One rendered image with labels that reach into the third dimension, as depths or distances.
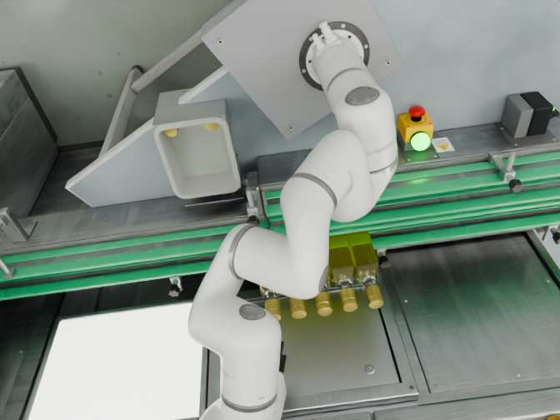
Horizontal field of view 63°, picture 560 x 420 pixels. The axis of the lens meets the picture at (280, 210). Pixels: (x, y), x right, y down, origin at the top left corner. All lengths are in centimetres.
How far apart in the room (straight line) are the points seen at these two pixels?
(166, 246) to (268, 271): 60
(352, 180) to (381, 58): 43
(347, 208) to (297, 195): 14
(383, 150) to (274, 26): 36
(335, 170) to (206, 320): 28
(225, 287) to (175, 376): 51
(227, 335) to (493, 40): 91
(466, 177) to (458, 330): 38
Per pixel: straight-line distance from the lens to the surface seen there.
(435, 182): 115
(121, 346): 127
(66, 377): 129
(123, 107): 167
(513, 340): 126
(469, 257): 139
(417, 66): 118
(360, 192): 74
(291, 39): 101
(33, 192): 191
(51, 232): 138
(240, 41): 101
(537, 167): 125
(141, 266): 130
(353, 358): 113
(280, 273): 64
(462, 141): 126
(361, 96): 78
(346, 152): 70
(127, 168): 128
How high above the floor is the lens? 175
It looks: 47 degrees down
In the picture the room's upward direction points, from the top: 173 degrees clockwise
